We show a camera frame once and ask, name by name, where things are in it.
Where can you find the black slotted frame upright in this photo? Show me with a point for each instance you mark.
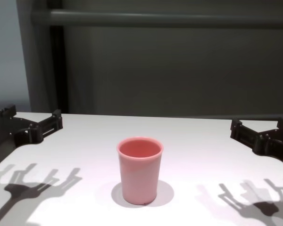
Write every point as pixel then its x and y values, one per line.
pixel 59 70

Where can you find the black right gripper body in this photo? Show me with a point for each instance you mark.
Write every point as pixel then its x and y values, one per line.
pixel 276 146

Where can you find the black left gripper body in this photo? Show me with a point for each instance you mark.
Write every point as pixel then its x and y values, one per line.
pixel 11 134

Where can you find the pink plastic cup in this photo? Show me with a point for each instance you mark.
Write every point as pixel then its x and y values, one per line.
pixel 139 179

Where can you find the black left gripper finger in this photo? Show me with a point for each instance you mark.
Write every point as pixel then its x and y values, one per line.
pixel 47 127
pixel 2 117

